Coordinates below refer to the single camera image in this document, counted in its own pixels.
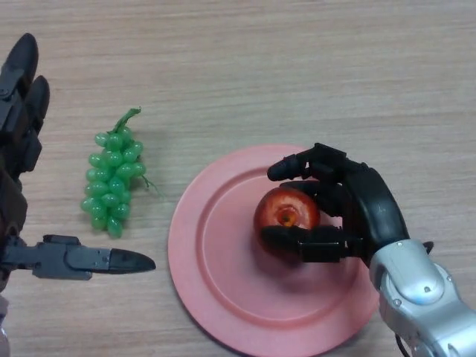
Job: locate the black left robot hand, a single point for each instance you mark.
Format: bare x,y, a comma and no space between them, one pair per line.
15,122

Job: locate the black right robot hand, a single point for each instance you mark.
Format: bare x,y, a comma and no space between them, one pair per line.
375,212

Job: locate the red apple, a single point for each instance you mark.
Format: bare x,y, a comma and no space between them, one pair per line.
282,208

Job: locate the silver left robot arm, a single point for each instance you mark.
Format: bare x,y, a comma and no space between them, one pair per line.
3,327

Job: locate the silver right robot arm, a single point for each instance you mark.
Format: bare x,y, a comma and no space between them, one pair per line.
420,297

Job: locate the pink round plate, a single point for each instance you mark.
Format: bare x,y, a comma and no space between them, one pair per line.
230,267

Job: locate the green grape bunch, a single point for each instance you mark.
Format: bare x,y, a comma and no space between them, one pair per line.
111,178

